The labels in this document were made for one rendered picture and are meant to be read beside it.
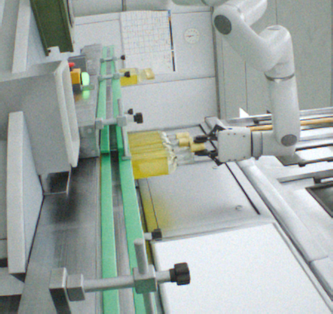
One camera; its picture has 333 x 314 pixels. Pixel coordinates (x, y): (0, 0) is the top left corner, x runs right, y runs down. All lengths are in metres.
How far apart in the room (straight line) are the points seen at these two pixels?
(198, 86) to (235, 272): 6.53
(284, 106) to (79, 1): 0.64
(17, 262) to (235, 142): 0.73
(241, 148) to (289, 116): 0.20
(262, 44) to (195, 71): 6.34
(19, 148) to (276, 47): 0.62
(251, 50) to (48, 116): 0.49
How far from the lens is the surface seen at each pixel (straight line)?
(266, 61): 0.98
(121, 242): 0.77
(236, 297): 0.87
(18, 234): 0.76
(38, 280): 0.69
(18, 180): 0.80
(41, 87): 0.86
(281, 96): 1.08
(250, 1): 1.03
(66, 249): 0.74
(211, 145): 1.69
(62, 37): 1.19
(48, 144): 0.89
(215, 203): 1.20
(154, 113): 7.35
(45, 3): 1.10
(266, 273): 0.93
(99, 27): 7.02
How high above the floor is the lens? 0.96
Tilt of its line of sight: 6 degrees up
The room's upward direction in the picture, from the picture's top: 82 degrees clockwise
